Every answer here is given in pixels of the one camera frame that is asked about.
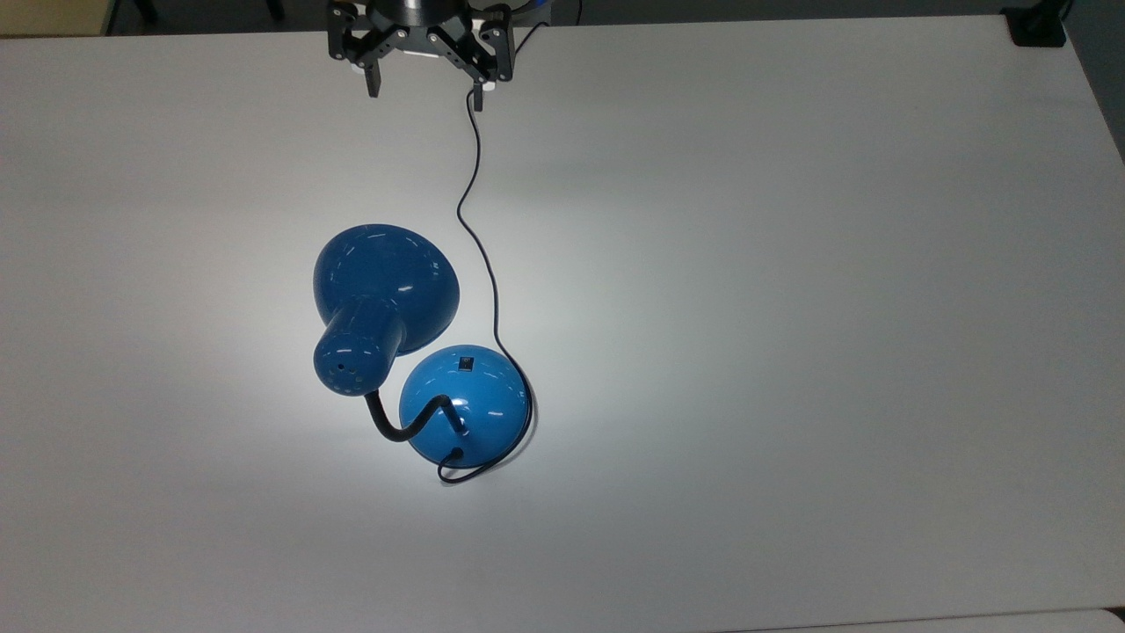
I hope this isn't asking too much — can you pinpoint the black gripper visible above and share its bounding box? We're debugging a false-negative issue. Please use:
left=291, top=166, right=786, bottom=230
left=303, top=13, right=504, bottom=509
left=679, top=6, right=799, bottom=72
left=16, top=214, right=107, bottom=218
left=326, top=0, right=516, bottom=113

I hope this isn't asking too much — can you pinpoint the blue desk lamp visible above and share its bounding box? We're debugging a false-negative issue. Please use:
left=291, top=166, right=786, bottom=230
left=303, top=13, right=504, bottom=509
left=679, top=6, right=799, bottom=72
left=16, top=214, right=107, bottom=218
left=312, top=223, right=531, bottom=469

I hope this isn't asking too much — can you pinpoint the light wooden board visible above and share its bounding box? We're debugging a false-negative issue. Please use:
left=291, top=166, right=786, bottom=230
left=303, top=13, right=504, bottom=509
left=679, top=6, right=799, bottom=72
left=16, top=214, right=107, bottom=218
left=0, top=0, right=120, bottom=39

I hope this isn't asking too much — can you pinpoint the black table clamp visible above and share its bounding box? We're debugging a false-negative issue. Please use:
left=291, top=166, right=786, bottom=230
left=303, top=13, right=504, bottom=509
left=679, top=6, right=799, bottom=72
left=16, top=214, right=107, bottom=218
left=1001, top=0, right=1075, bottom=47

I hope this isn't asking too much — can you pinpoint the black lamp power cable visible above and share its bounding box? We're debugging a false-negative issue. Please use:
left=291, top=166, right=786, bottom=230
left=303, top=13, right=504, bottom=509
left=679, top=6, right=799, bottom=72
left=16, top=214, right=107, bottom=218
left=437, top=23, right=548, bottom=485

